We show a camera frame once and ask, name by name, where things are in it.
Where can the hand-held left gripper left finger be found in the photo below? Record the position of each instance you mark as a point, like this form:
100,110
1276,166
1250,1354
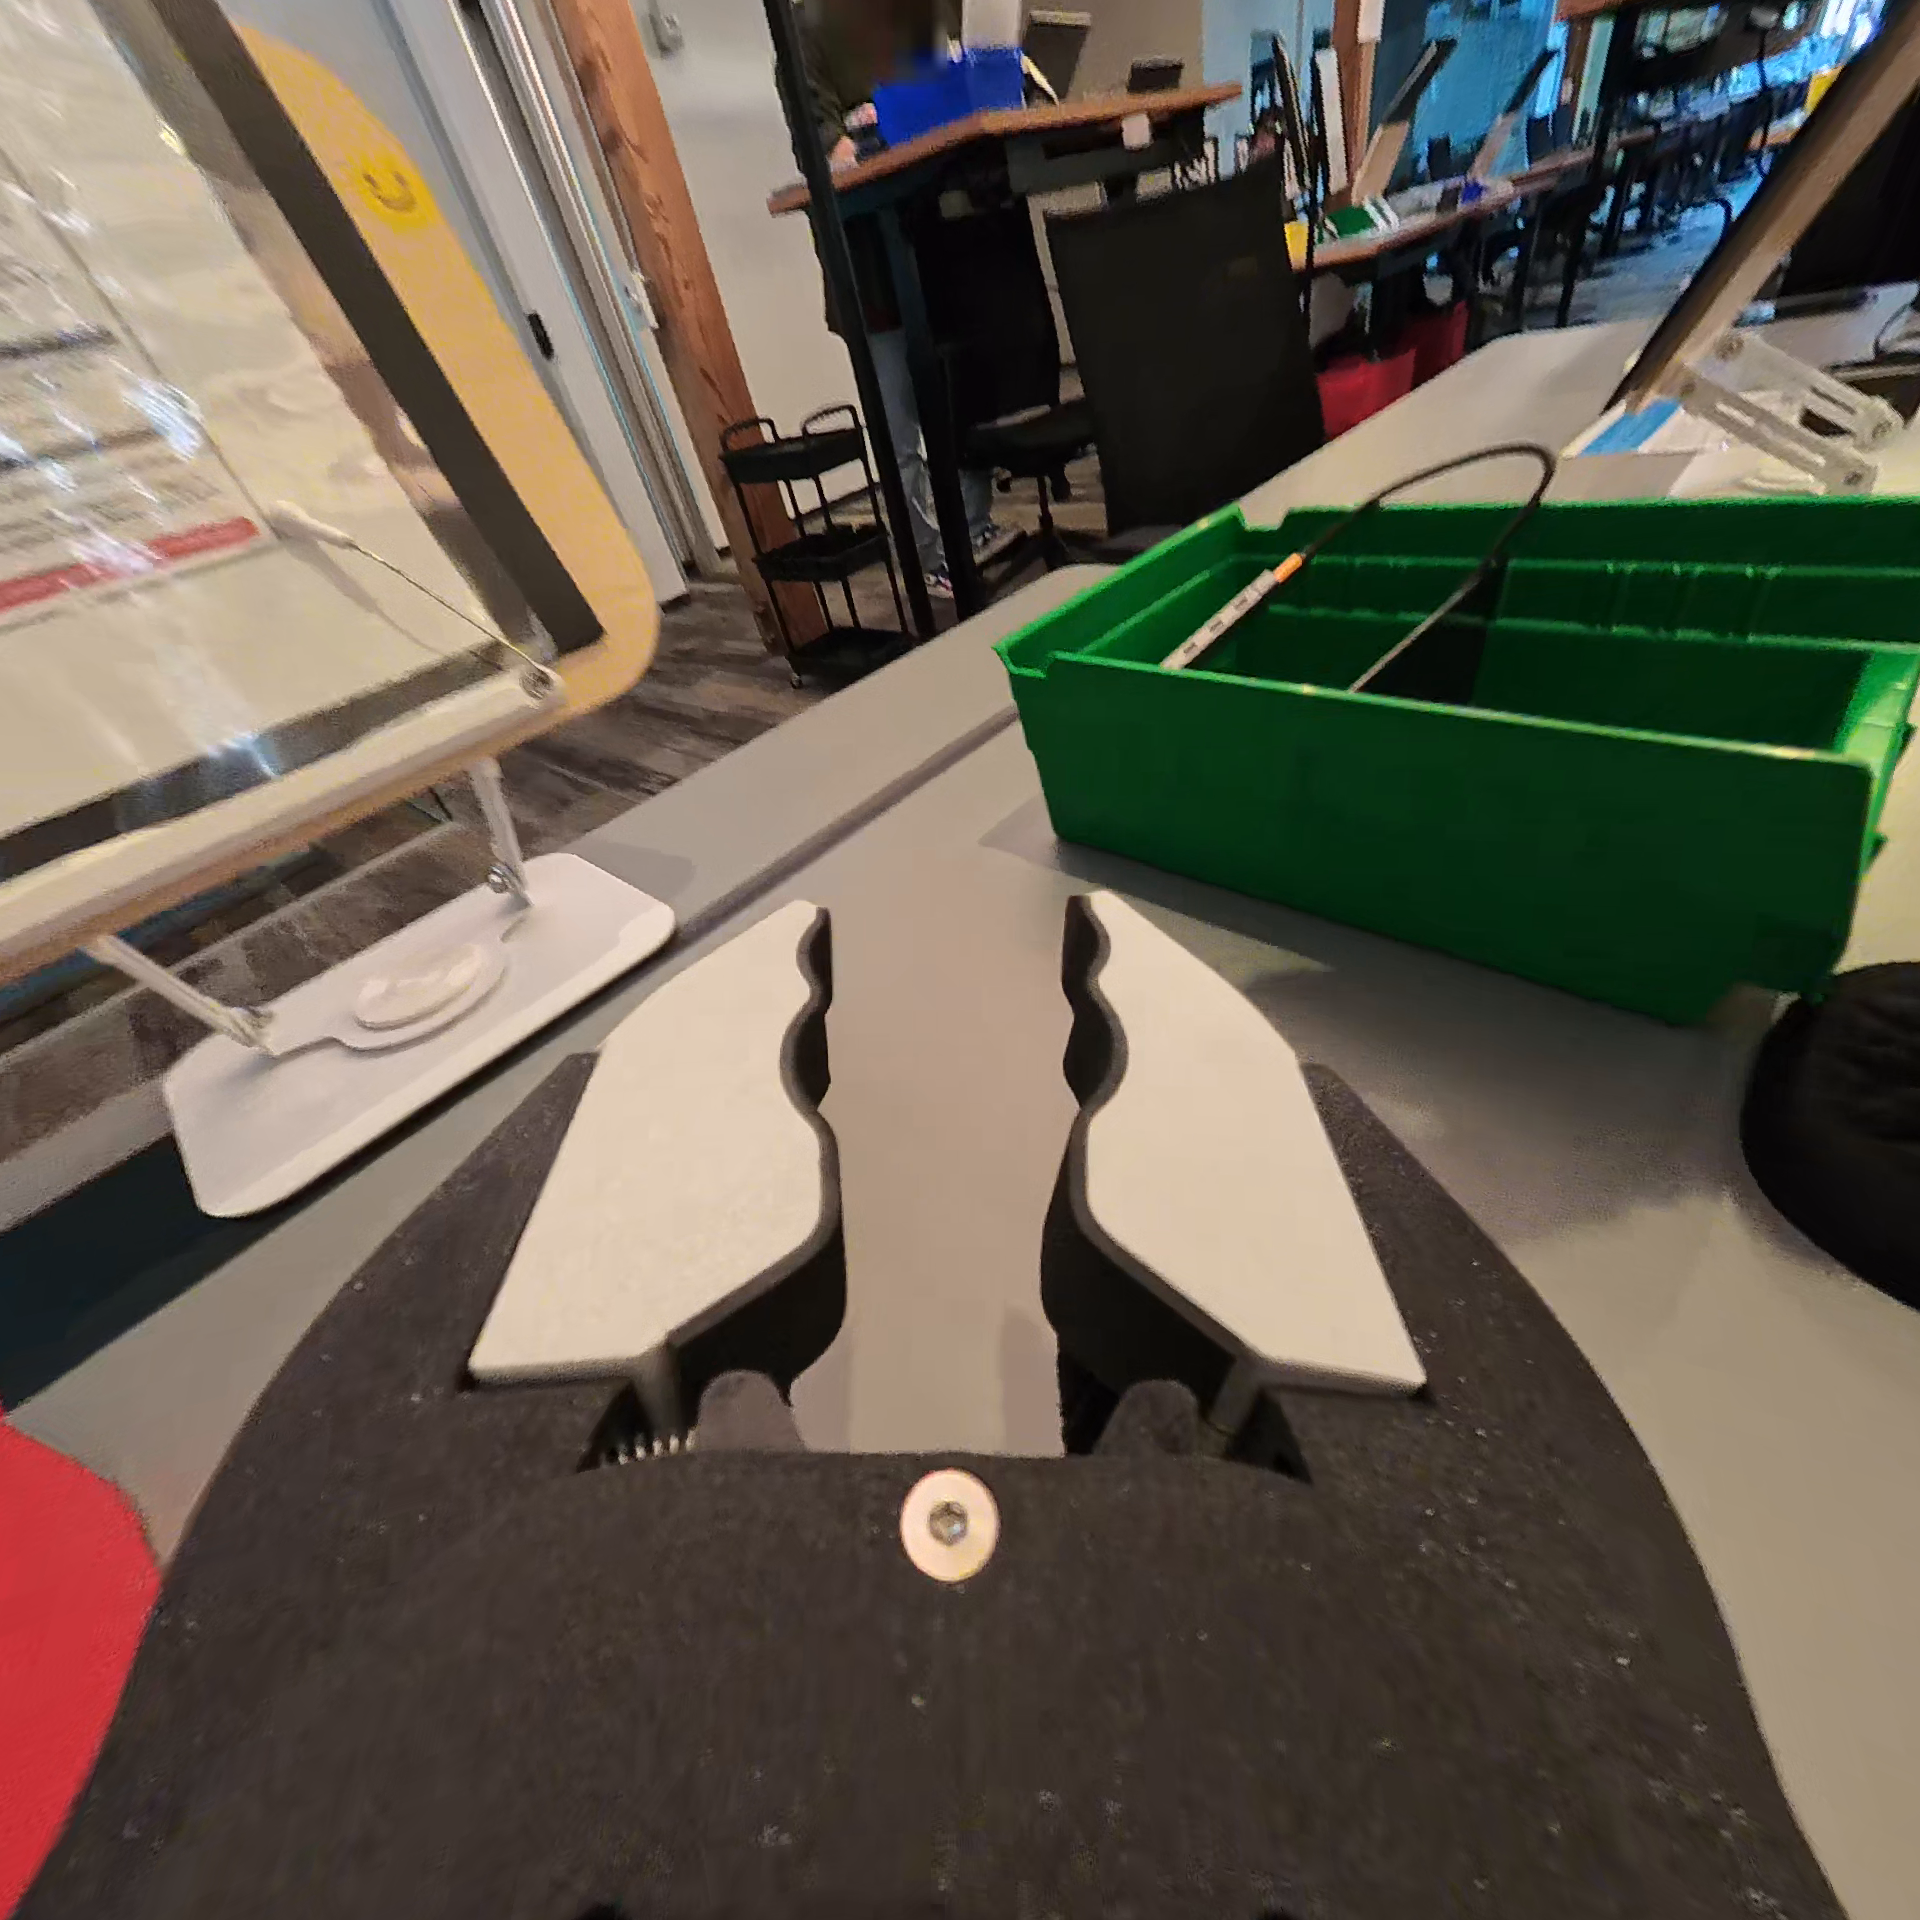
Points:
674,1200

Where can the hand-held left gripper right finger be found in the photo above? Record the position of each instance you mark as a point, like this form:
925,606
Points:
1214,1200

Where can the green plastic bin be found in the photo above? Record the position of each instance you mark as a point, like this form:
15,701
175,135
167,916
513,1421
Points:
1424,840

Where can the red plastic bin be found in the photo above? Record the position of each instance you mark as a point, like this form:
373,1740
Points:
1372,394
61,1652

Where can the black flat panel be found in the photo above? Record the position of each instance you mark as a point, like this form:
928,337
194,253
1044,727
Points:
76,1261

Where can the black mesh office chair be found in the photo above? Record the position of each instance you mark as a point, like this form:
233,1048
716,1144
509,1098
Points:
1185,345
1020,436

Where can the row of background desks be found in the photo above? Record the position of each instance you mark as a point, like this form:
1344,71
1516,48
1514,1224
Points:
1576,150

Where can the wooden standing desk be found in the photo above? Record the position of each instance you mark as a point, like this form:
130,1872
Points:
1020,128

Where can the blue plastic bin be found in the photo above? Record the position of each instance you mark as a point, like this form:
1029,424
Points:
945,98

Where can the wooden post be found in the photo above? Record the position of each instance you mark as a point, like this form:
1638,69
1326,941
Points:
661,255

